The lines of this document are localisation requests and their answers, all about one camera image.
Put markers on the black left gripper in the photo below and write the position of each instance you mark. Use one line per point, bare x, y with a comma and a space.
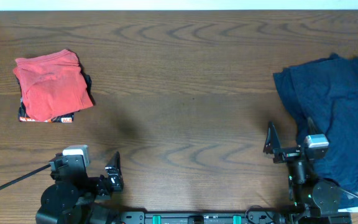
104, 189

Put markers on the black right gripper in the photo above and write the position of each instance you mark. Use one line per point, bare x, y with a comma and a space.
273, 147

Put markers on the red printed t-shirt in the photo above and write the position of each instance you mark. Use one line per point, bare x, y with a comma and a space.
51, 85

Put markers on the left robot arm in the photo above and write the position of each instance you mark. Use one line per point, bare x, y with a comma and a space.
71, 199

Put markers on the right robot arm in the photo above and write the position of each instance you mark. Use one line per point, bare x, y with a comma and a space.
316, 200

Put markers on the navy blue shirt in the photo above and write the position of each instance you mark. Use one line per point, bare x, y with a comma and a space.
326, 91

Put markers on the folded black printed jersey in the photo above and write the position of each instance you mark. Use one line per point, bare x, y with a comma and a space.
70, 118

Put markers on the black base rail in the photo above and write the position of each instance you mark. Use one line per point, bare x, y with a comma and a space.
248, 217

